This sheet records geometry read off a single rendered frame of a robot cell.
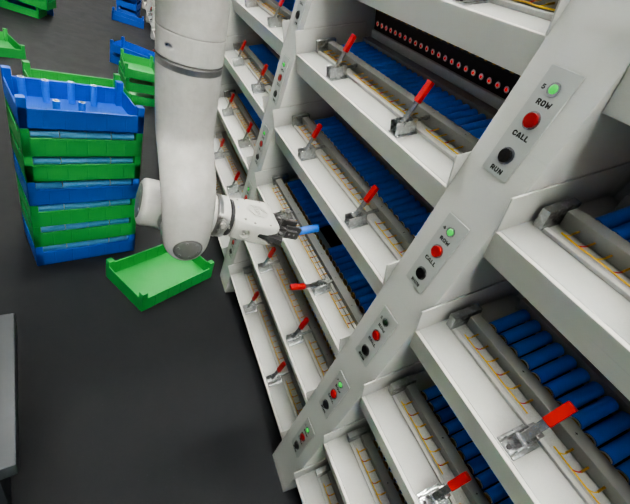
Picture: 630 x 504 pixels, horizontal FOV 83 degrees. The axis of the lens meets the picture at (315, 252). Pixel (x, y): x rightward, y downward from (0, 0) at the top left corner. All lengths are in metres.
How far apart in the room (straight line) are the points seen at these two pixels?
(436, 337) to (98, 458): 0.84
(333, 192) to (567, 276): 0.49
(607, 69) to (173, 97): 0.50
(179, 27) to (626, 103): 0.49
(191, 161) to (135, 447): 0.75
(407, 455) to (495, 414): 0.20
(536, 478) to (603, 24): 0.48
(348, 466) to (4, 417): 0.63
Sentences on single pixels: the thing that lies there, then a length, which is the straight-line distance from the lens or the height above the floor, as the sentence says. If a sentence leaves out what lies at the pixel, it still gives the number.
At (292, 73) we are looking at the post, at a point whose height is 0.82.
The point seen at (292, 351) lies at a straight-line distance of 0.94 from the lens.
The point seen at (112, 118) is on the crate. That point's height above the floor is 0.52.
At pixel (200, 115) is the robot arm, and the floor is 0.81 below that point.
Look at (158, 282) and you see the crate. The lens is 1.41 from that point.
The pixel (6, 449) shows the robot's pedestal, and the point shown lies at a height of 0.28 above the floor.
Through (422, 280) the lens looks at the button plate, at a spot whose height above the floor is 0.74.
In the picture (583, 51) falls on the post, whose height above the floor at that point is 1.06.
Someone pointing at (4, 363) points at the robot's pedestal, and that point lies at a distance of 0.91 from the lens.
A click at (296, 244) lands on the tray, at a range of 0.92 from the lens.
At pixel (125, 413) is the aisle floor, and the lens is 1.14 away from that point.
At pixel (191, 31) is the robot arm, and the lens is 0.54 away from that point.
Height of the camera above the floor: 1.02
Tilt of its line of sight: 35 degrees down
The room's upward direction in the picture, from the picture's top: 25 degrees clockwise
